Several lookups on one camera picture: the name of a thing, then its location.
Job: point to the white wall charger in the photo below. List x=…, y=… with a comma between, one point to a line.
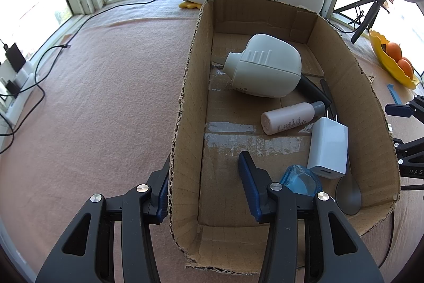
x=328, y=147

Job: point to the white handheld appliance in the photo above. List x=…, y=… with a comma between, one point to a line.
x=265, y=70

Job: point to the blue translucent plastic case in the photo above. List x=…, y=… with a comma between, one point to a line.
x=299, y=183

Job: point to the cardboard box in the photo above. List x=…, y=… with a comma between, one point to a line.
x=225, y=170

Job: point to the black tripod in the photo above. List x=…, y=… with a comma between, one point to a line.
x=368, y=16

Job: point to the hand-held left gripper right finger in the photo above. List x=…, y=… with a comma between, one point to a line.
x=248, y=183

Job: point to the orange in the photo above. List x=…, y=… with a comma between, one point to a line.
x=394, y=50
x=405, y=68

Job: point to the pink blanket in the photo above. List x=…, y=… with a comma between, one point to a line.
x=99, y=104

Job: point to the yellow fruit bowl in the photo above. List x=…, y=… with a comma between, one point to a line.
x=381, y=56

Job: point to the white power strip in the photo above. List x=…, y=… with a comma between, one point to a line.
x=21, y=75

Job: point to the white bottle grey cap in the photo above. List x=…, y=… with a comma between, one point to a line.
x=288, y=117

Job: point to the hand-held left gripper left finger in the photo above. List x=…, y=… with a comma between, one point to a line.
x=162, y=200

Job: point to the large black power adapter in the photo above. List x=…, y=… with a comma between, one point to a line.
x=14, y=57

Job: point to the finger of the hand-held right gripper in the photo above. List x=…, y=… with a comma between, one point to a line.
x=409, y=150
x=396, y=109

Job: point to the small black power adapter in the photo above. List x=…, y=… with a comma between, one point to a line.
x=12, y=87

